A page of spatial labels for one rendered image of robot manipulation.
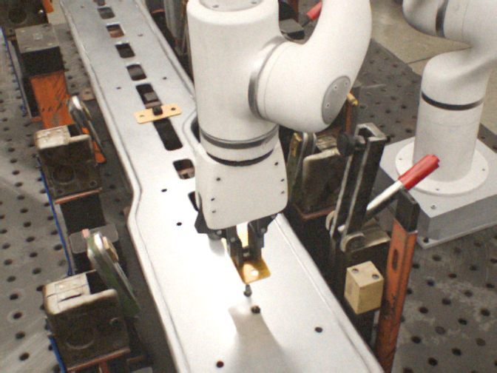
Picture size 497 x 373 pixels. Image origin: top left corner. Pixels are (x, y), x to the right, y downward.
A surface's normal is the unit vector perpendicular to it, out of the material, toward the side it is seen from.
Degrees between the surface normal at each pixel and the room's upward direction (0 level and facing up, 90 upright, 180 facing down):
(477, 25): 93
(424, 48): 0
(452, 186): 2
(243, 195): 92
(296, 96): 65
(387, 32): 0
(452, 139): 90
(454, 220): 90
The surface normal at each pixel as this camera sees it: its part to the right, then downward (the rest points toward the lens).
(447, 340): -0.03, -0.77
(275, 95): -0.55, 0.29
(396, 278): -0.93, 0.26
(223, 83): -0.48, 0.56
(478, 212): 0.39, 0.58
